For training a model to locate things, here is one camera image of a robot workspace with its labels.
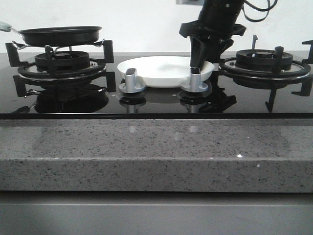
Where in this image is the grey cabinet drawer front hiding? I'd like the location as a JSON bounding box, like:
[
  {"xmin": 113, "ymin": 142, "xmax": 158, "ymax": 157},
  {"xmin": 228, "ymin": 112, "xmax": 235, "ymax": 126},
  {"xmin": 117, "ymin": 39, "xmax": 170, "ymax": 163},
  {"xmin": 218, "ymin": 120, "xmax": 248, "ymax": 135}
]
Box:
[{"xmin": 0, "ymin": 191, "xmax": 313, "ymax": 235}]

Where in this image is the right black pan support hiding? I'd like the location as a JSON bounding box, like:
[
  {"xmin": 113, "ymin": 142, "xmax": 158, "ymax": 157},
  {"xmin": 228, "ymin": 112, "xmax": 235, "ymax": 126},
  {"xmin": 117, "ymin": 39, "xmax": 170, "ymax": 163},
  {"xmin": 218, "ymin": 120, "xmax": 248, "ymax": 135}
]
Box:
[{"xmin": 219, "ymin": 35, "xmax": 313, "ymax": 113}]

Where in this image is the left silver stove knob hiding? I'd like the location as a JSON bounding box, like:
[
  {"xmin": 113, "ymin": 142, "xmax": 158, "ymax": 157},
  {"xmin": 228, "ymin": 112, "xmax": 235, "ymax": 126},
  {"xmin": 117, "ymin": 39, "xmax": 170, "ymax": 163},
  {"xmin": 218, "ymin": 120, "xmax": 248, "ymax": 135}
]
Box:
[{"xmin": 119, "ymin": 68, "xmax": 146, "ymax": 94}]

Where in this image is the black burner head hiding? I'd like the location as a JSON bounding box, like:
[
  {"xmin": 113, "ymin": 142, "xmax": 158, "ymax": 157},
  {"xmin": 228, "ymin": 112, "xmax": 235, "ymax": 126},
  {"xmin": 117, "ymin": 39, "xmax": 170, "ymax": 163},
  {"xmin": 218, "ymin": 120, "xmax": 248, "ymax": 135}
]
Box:
[
  {"xmin": 236, "ymin": 49, "xmax": 293, "ymax": 71},
  {"xmin": 35, "ymin": 51, "xmax": 90, "ymax": 71}
]

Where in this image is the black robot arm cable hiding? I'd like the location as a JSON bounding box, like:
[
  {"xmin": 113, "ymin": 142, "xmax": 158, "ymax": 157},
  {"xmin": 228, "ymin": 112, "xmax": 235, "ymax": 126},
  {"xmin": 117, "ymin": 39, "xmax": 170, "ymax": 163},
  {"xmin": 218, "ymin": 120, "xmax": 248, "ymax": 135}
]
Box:
[{"xmin": 242, "ymin": 0, "xmax": 279, "ymax": 23}]

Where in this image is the black glass gas hob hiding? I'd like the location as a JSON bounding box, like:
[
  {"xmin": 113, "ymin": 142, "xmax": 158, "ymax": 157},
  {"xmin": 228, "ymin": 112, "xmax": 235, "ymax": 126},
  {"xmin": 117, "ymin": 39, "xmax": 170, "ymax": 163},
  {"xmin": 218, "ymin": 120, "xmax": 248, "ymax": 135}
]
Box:
[{"xmin": 0, "ymin": 53, "xmax": 313, "ymax": 119}]

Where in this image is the white plate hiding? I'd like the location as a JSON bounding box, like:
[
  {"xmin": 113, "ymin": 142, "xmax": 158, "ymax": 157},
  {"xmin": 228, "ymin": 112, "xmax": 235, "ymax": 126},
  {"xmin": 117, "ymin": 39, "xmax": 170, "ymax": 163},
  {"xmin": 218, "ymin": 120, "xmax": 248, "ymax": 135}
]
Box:
[{"xmin": 117, "ymin": 56, "xmax": 216, "ymax": 88}]

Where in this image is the chrome wire trivet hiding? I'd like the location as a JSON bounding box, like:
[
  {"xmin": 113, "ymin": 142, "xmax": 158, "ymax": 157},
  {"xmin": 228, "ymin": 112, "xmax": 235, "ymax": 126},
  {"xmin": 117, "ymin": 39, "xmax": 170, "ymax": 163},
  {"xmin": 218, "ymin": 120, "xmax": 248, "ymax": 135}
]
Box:
[{"xmin": 11, "ymin": 39, "xmax": 105, "ymax": 52}]

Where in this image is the black pan support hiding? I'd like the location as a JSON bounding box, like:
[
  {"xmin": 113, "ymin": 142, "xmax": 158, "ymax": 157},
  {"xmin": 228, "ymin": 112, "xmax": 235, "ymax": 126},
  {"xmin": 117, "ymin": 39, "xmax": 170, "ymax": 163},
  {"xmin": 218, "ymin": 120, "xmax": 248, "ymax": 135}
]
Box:
[
  {"xmin": 0, "ymin": 40, "xmax": 116, "ymax": 100},
  {"xmin": 219, "ymin": 35, "xmax": 313, "ymax": 113}
]

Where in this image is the silver stove knob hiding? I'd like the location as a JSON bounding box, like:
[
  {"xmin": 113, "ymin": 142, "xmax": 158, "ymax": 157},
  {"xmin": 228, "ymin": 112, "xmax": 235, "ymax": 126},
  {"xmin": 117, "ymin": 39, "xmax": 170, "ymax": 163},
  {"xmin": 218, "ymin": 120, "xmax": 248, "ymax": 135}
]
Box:
[
  {"xmin": 119, "ymin": 68, "xmax": 146, "ymax": 94},
  {"xmin": 180, "ymin": 67, "xmax": 208, "ymax": 93}
]

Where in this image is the left black burner head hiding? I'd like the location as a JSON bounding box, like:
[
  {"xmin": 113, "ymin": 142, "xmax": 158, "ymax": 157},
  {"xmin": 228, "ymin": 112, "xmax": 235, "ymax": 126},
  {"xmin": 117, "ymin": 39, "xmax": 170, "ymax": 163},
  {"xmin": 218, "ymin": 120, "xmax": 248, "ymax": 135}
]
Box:
[{"xmin": 35, "ymin": 51, "xmax": 90, "ymax": 71}]

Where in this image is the black frying pan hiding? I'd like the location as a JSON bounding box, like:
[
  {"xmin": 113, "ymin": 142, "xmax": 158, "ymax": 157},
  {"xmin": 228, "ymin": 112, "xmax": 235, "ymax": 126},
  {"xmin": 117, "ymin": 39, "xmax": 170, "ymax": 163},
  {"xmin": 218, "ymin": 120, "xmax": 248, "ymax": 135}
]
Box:
[{"xmin": 18, "ymin": 26, "xmax": 102, "ymax": 47}]

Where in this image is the right black burner head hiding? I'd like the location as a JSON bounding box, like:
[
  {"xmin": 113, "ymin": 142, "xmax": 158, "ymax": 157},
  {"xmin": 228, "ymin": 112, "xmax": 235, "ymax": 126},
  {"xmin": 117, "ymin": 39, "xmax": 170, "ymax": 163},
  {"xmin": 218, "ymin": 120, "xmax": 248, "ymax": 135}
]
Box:
[{"xmin": 236, "ymin": 49, "xmax": 293, "ymax": 71}]

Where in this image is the right silver stove knob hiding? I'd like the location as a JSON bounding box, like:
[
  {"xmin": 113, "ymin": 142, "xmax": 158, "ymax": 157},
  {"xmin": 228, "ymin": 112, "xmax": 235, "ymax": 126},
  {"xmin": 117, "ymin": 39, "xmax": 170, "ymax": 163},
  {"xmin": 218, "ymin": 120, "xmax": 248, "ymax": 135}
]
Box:
[{"xmin": 180, "ymin": 67, "xmax": 208, "ymax": 93}]

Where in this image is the left black pan support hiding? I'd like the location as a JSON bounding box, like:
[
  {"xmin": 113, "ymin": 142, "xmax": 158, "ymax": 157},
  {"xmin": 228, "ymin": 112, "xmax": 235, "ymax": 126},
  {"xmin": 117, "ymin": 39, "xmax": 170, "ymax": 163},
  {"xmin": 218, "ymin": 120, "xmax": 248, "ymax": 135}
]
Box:
[{"xmin": 0, "ymin": 40, "xmax": 116, "ymax": 100}]

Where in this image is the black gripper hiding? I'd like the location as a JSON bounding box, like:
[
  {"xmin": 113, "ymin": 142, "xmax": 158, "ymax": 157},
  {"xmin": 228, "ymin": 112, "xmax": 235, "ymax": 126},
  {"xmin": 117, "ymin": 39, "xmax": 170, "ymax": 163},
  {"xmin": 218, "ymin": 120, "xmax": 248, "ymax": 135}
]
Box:
[{"xmin": 179, "ymin": 0, "xmax": 246, "ymax": 68}]

